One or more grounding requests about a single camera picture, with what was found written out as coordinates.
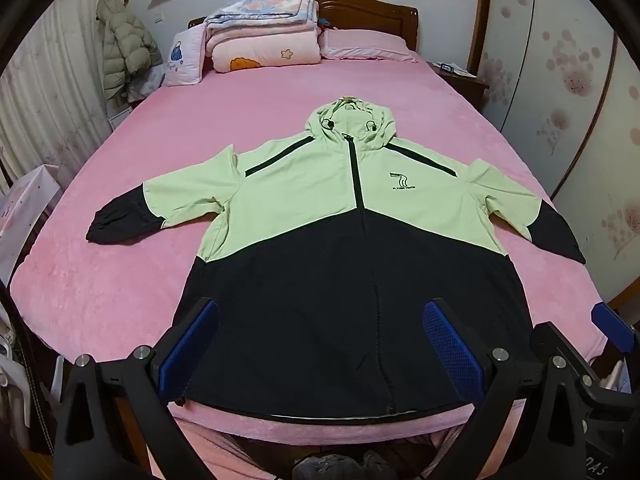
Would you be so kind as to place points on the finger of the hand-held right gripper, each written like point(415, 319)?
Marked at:
point(552, 340)
point(612, 327)

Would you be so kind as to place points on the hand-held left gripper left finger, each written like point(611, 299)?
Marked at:
point(189, 342)

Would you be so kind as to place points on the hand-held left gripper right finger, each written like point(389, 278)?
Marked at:
point(450, 347)

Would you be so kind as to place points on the green and black hooded jacket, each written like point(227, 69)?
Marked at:
point(300, 210)

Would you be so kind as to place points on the white plastic chair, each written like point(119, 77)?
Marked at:
point(12, 375)

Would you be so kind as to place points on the bed with pink sheet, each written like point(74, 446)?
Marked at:
point(200, 120)

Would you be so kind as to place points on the floral wardrobe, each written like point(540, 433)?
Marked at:
point(565, 85)

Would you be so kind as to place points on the wooden nightstand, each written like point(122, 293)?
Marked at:
point(465, 85)

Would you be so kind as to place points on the white patterned curtain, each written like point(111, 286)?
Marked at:
point(45, 110)

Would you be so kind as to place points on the small blue box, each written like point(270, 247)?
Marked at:
point(452, 70)

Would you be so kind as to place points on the white cushion with blue print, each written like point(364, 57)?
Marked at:
point(182, 55)

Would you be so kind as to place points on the pink folded quilt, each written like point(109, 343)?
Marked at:
point(265, 50)

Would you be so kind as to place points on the pink pillow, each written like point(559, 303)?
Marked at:
point(365, 45)

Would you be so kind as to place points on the wooden headboard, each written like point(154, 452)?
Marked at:
point(370, 15)

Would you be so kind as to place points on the floral folded quilt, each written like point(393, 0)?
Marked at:
point(265, 7)

